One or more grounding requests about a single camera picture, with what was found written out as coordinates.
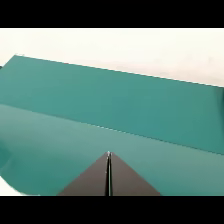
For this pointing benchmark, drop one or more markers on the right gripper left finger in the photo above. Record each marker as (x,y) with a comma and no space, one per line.
(93,180)

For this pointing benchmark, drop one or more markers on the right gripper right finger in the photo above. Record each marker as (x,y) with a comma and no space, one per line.
(128,181)

